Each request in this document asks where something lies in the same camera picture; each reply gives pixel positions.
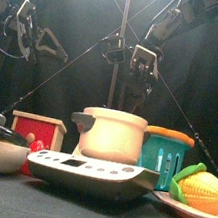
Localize black bracket on frame post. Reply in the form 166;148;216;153
94;31;130;67

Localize white toy pot grey handles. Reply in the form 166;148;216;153
65;102;155;168

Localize teal basket orange rim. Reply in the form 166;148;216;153
133;123;198;197

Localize metal frame centre post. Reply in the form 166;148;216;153
105;0;132;110

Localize toy corn green husk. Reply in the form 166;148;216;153
165;157;218;216

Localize pink cutting board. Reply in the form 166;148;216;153
147;188;218;218

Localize wooden box red sides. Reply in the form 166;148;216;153
7;109;69;154

